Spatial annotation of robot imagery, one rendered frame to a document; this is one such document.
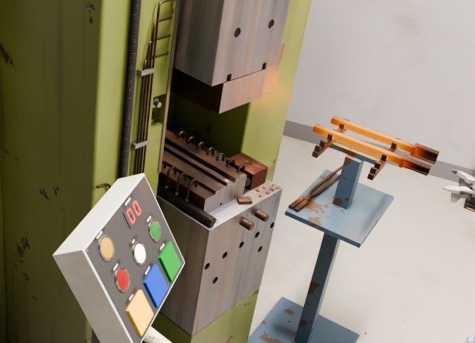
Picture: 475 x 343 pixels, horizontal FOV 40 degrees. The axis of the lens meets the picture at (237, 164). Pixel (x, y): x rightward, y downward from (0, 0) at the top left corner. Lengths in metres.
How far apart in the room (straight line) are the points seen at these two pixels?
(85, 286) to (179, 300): 0.80
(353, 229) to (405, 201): 1.82
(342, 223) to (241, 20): 0.96
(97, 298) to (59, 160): 0.56
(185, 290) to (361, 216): 0.74
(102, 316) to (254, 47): 0.84
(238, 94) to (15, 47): 0.63
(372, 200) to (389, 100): 1.86
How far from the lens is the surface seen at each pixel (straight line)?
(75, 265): 1.41
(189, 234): 2.02
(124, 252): 1.50
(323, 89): 4.40
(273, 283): 3.23
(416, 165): 2.34
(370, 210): 2.52
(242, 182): 2.09
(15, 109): 1.99
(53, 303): 2.23
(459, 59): 4.28
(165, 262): 1.64
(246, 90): 1.88
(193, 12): 1.74
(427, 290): 3.52
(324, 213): 2.42
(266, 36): 1.86
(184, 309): 2.20
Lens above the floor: 2.07
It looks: 30 degrees down
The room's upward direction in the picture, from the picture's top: 10 degrees clockwise
